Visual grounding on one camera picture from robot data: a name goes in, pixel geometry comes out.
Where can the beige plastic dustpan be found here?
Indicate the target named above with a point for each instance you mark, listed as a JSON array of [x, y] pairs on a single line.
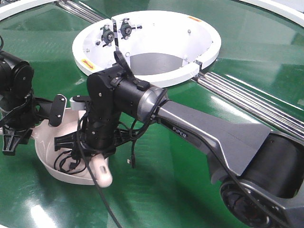
[[60, 164]]

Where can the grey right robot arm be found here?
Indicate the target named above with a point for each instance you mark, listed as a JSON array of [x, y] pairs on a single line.
[[261, 171]]

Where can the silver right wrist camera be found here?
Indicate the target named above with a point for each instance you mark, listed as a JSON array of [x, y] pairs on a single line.
[[79, 102]]

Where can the steel rollers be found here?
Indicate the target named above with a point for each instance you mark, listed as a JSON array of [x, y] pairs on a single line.
[[252, 103], [80, 10]]

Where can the black bearing right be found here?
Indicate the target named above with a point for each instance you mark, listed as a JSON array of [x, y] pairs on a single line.
[[126, 28]]

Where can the steel rollers right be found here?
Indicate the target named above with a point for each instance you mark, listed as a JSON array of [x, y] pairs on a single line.
[[252, 103]]

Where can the black bearing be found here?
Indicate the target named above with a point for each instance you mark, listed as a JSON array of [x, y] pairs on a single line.
[[107, 35], [126, 28]]

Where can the white outer rim right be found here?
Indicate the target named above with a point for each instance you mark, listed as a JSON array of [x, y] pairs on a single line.
[[280, 9]]

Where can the black bearing left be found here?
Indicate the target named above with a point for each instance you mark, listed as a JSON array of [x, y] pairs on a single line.
[[107, 35]]

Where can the white outer rim left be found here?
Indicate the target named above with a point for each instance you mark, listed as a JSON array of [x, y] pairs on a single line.
[[11, 7]]

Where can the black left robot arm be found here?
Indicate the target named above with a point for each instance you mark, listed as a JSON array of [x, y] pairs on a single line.
[[15, 75]]

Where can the white rim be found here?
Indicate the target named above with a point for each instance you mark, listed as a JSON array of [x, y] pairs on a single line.
[[280, 9], [11, 7]]

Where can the steel rollers top left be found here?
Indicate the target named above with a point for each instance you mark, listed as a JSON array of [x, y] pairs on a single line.
[[80, 10]]

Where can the green conveyor belt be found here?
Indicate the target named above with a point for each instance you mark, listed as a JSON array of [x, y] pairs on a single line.
[[170, 186]]

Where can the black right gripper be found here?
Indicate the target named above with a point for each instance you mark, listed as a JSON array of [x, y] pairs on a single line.
[[97, 133]]

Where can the beige hand brush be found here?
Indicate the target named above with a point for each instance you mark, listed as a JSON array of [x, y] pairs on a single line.
[[101, 171]]

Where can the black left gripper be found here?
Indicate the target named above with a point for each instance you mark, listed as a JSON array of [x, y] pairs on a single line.
[[19, 116]]

